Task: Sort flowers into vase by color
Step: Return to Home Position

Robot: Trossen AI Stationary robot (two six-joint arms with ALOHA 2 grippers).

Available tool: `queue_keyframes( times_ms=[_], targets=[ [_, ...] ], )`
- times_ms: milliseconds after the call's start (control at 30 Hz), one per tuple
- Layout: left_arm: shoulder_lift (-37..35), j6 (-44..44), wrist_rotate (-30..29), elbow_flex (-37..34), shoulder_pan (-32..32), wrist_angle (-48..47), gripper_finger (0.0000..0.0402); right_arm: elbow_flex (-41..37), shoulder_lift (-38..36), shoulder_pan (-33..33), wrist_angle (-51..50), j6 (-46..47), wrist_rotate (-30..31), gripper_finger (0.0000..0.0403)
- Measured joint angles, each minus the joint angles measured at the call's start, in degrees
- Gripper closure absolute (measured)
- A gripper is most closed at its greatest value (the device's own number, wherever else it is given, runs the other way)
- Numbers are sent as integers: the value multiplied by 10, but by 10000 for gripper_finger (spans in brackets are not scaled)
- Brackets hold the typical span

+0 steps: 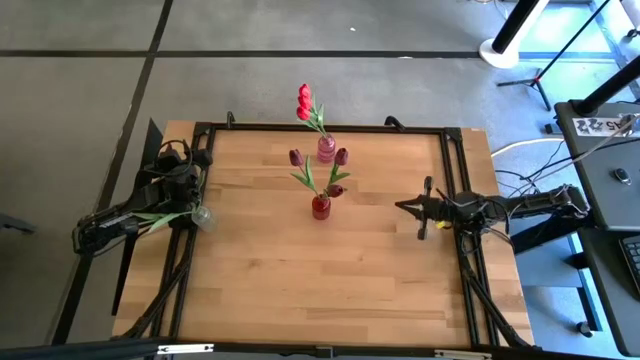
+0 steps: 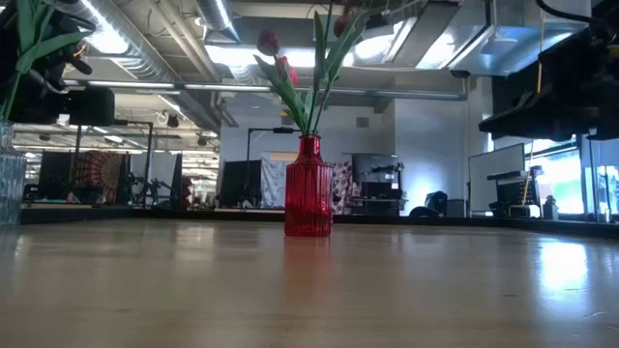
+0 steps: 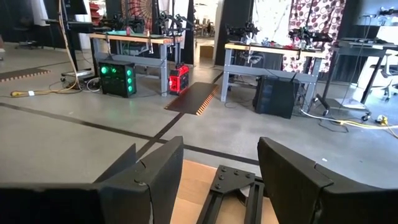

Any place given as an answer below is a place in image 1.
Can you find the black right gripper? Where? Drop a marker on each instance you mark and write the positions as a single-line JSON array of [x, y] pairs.
[[437, 210]]

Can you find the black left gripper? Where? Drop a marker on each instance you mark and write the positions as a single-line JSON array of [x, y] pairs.
[[177, 175]]

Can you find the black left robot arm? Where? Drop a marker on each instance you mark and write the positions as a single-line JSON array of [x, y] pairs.
[[110, 225]]

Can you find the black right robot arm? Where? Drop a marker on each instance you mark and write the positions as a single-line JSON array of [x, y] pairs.
[[530, 204]]

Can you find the clear ribbed glass vase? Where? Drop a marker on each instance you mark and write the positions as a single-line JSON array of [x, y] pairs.
[[204, 218]]

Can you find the red ribbed glass vase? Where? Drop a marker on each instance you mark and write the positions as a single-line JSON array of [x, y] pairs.
[[321, 207]]

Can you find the pink ribbed glass vase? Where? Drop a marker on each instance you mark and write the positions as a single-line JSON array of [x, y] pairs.
[[326, 149]]

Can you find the black desk foot bar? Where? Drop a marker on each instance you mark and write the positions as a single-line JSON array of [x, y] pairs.
[[550, 235]]

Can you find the small black floor box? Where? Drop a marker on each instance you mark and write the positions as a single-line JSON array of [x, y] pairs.
[[550, 128]]

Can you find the dark grey floor object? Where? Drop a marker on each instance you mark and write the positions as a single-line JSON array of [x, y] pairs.
[[15, 225]]

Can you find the small grey metal clamp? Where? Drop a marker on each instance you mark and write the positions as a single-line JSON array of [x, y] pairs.
[[324, 351]]

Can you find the black tripod stand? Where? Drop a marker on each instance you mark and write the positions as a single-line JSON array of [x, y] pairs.
[[536, 80]]

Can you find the black desk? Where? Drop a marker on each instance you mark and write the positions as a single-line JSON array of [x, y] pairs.
[[600, 165], [610, 310]]

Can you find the white printed marker label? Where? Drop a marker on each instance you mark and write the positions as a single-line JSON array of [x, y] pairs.
[[597, 125]]

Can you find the black horizontal beam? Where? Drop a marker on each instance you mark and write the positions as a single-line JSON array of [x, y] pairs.
[[75, 350]]

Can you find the black caster wheel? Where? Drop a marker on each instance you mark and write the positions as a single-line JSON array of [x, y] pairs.
[[583, 328]]

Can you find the black key fob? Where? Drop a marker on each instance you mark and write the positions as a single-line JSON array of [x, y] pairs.
[[622, 175]]

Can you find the black keyboard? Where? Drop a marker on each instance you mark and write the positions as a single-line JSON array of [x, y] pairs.
[[632, 260]]

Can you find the black aluminium table frame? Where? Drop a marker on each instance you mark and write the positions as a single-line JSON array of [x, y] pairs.
[[260, 128]]

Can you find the long silver metal bracket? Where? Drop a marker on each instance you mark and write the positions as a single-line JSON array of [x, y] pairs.
[[462, 354], [185, 348]]

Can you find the white pedestal stand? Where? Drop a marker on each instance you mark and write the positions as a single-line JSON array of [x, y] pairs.
[[500, 59]]

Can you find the black desk post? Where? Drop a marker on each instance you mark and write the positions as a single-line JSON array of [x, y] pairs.
[[610, 87]]

